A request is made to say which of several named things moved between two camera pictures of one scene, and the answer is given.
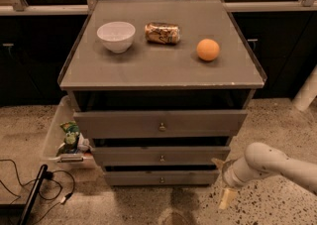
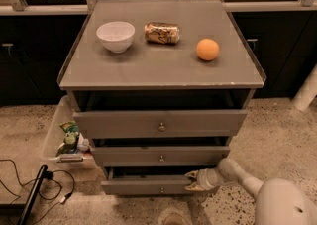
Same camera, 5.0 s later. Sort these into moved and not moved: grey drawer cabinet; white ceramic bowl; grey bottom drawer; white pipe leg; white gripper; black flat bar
Moved: grey bottom drawer; white gripper
Not moved: black flat bar; grey drawer cabinet; white pipe leg; white ceramic bowl
